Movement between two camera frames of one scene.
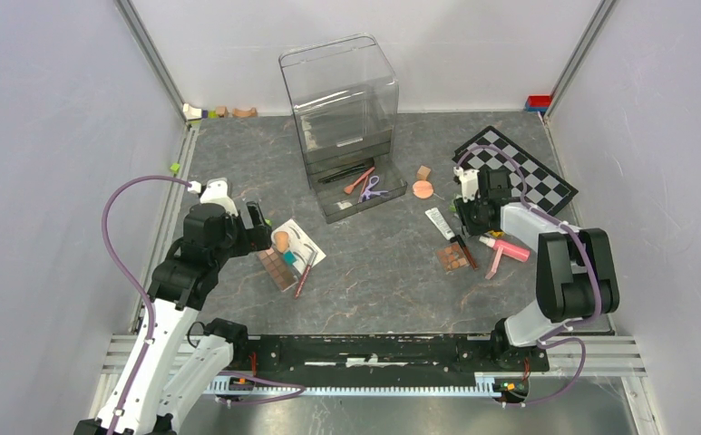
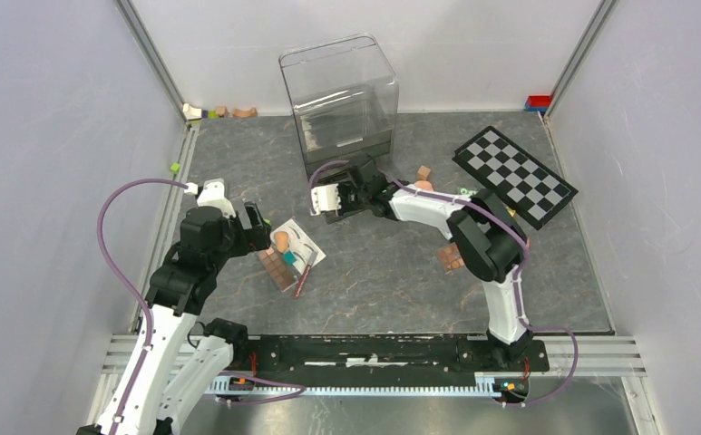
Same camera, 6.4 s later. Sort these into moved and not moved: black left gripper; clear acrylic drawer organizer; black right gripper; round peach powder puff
Moved: black right gripper
Not moved: black left gripper; clear acrylic drawer organizer; round peach powder puff
